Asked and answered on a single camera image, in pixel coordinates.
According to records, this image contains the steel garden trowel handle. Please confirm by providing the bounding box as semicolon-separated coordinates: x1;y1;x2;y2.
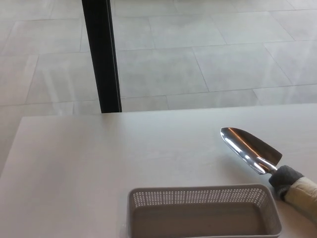
219;127;317;225

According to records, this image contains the grey perforated plastic basket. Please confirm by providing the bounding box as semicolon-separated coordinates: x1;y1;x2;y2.
127;183;282;238

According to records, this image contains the black vertical post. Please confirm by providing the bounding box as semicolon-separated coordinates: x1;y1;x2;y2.
81;0;123;114

